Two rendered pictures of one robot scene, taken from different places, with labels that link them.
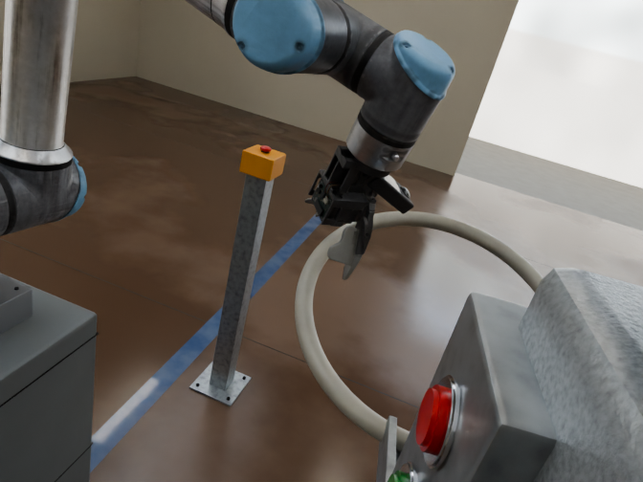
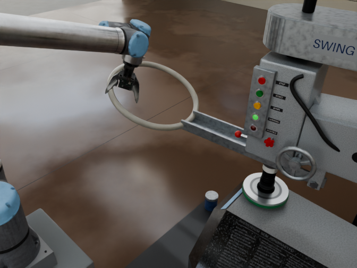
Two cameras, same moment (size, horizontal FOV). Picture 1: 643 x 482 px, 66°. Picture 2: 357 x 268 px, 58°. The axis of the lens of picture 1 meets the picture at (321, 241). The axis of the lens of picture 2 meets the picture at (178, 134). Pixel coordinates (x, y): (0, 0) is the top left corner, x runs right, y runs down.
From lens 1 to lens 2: 1.06 m
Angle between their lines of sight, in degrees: 52
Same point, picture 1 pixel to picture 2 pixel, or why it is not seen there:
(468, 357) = (262, 72)
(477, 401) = (269, 74)
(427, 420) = (262, 81)
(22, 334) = (42, 234)
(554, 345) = (270, 65)
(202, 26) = not seen: outside the picture
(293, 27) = (146, 42)
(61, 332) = (49, 220)
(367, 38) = not seen: hidden behind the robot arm
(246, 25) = (135, 49)
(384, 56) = not seen: hidden behind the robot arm
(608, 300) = (269, 59)
